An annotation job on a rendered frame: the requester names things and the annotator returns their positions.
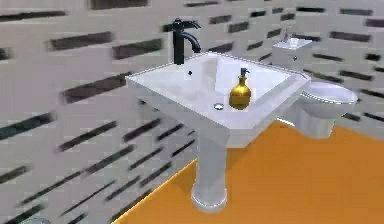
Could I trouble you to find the gold soap dispenser bottle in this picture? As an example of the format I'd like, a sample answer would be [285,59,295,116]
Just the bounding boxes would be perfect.
[228,67,252,111]

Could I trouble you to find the black sink faucet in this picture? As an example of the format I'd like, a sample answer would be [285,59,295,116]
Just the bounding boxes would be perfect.
[162,17,203,66]

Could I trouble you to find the white toilet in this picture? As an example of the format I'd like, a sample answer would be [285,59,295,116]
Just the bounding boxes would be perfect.
[271,37,359,140]

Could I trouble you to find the white pedestal sink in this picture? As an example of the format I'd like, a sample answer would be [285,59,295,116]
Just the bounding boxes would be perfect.
[125,50,312,214]

